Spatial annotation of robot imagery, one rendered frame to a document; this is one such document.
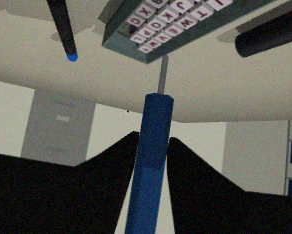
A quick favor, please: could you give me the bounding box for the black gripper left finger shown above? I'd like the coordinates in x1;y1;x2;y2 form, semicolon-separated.
0;131;140;234

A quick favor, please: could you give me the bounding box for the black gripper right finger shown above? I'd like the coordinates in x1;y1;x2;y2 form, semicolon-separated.
167;137;292;234

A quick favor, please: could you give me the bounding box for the blue stylus with grey tip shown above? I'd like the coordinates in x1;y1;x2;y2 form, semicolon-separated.
125;55;174;234

